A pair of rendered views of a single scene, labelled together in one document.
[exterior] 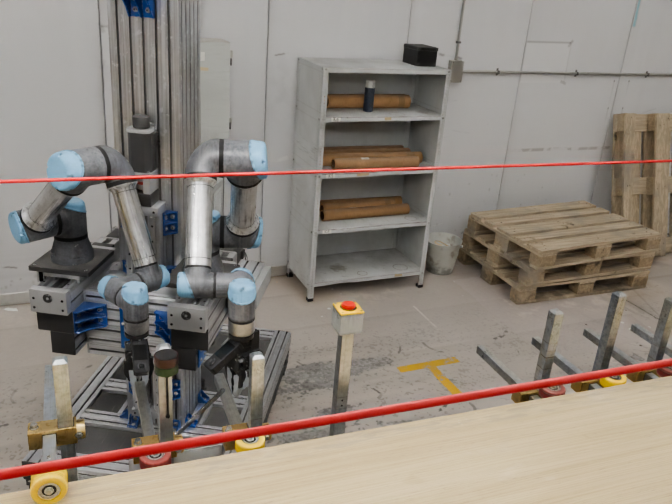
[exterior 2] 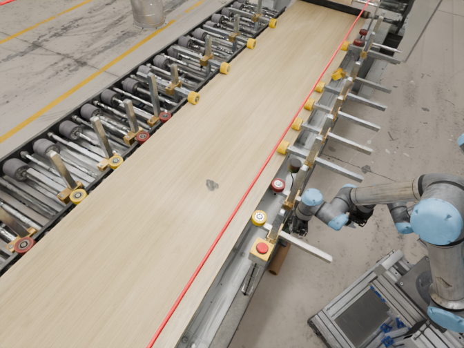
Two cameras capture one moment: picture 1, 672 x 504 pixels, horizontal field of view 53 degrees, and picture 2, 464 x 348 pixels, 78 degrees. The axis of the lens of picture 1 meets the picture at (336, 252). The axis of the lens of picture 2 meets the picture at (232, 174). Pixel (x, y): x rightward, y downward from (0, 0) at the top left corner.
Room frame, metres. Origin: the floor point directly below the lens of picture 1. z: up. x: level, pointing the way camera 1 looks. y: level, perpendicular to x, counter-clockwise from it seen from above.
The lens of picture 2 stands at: (1.93, -0.45, 2.21)
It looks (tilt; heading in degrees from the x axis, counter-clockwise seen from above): 52 degrees down; 136
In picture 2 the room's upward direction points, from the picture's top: 6 degrees clockwise
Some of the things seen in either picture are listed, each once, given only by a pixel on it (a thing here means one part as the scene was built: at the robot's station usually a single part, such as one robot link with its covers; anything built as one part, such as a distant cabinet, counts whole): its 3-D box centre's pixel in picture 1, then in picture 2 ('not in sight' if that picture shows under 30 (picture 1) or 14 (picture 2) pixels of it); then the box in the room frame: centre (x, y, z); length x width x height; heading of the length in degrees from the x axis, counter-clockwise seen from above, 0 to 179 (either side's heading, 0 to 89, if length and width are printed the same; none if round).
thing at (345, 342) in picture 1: (340, 394); (252, 275); (1.71, -0.05, 0.93); 0.05 x 0.05 x 0.45; 22
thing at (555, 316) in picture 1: (542, 372); not in sight; (1.99, -0.73, 0.89); 0.04 x 0.04 x 0.48; 22
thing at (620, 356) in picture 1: (624, 359); not in sight; (2.25, -1.12, 0.81); 0.44 x 0.03 x 0.04; 22
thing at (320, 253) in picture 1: (363, 179); not in sight; (4.51, -0.15, 0.78); 0.90 x 0.45 x 1.55; 115
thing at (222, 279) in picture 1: (235, 285); (333, 214); (1.78, 0.28, 1.23); 0.11 x 0.11 x 0.08; 9
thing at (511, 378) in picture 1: (512, 380); not in sight; (2.06, -0.66, 0.80); 0.44 x 0.03 x 0.04; 22
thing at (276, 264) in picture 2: not in sight; (279, 255); (1.58, 0.51, 0.04); 0.30 x 0.08 x 0.08; 112
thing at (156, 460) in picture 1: (155, 470); (276, 188); (1.41, 0.42, 0.85); 0.08 x 0.08 x 0.11
